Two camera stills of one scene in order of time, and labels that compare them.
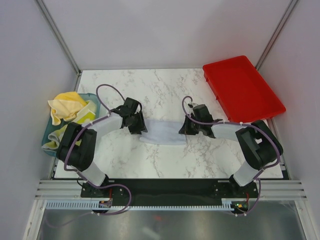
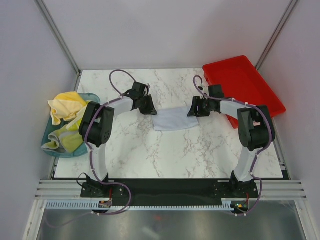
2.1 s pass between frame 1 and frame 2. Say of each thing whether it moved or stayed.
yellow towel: stayed
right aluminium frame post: stayed
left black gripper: moved
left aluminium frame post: stayed
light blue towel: moved
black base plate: stayed
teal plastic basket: stayed
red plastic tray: stayed
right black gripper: moved
